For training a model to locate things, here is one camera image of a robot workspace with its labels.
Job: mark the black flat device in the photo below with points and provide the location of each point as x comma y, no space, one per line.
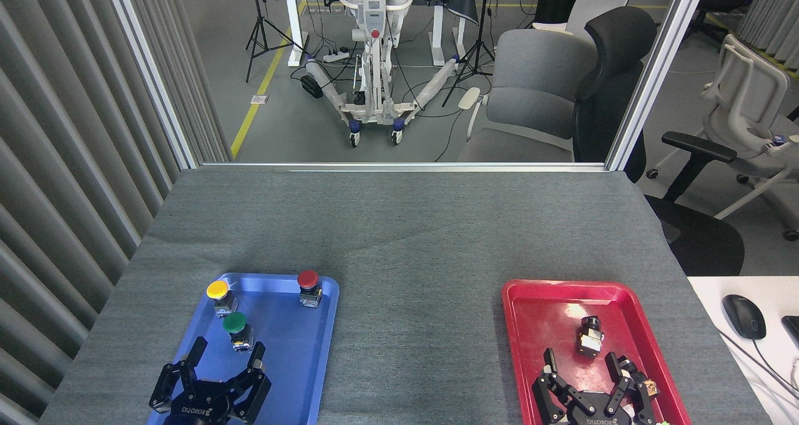
793,331

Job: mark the white plastic chair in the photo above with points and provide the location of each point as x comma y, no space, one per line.
593,10

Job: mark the blue plastic tray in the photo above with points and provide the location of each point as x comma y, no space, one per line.
293,350

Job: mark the black office chair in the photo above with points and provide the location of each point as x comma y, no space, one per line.
608,88

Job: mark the black tripod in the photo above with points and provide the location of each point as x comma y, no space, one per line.
477,44
261,19

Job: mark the white power strip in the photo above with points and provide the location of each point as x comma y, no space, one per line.
336,55

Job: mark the silver frame rail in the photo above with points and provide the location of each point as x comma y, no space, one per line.
406,166

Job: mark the grey ribbed partition panel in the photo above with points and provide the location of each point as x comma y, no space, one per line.
56,163

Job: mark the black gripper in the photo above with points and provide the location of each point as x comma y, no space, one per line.
596,415
206,406

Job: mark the grey office chair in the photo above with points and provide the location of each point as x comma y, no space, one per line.
530,100

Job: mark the black foot pedal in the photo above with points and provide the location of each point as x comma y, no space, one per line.
311,87

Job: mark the yellow push button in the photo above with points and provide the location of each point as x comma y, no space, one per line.
218,291

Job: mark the black switch with orange contacts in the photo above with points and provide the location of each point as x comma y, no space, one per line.
651,387

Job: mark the silver frame post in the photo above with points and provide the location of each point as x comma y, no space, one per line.
150,75
655,75

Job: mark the metal floor plate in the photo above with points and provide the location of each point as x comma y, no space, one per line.
259,99

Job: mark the white-legged desk with dark cover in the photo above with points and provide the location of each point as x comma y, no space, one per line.
293,32

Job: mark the grey curtain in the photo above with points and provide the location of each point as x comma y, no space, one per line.
774,13

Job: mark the green push button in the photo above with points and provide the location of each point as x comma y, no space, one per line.
237,326

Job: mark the red plastic tray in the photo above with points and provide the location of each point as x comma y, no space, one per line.
543,325

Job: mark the black computer mouse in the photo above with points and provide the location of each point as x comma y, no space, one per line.
744,317

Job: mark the red push button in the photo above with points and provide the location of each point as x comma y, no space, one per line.
308,280

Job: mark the white side desk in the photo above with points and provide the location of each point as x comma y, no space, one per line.
711,300

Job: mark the white mesh office chair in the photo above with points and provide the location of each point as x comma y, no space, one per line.
749,100

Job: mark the white stand on wheels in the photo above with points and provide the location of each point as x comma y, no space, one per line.
374,50

